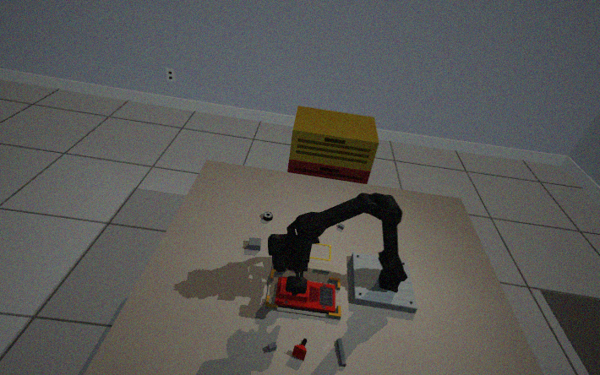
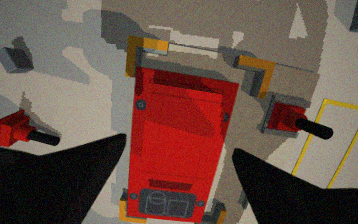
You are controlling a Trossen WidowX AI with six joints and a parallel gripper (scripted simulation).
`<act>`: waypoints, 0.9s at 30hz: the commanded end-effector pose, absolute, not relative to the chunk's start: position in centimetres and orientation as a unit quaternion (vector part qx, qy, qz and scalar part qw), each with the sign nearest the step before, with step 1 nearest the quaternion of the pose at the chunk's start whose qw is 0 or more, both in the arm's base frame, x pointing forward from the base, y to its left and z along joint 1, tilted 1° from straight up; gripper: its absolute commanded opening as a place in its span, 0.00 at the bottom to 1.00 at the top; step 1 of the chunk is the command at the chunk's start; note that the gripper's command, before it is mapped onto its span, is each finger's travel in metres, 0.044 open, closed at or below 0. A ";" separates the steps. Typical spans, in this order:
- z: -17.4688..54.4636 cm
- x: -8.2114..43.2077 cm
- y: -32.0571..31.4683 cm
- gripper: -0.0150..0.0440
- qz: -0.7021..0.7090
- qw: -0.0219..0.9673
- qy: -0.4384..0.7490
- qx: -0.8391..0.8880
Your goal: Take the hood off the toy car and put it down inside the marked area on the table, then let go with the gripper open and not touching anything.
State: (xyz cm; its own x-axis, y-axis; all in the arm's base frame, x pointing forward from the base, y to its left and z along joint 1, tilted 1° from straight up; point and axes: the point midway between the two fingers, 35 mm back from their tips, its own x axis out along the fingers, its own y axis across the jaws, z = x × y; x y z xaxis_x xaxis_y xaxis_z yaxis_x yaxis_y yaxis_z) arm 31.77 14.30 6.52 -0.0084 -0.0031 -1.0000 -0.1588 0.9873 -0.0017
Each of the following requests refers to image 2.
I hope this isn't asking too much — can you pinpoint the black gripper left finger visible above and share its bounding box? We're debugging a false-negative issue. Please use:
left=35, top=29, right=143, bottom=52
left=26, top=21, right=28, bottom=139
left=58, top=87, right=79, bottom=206
left=0, top=133, right=127, bottom=224

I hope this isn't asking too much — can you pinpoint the yellow rectangular border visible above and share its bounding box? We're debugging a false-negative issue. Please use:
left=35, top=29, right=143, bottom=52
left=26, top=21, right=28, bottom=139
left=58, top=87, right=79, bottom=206
left=291, top=98, right=358, bottom=188

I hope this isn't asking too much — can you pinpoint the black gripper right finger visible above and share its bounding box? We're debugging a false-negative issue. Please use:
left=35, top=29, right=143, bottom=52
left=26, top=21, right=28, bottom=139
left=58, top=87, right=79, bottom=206
left=232, top=148, right=358, bottom=224

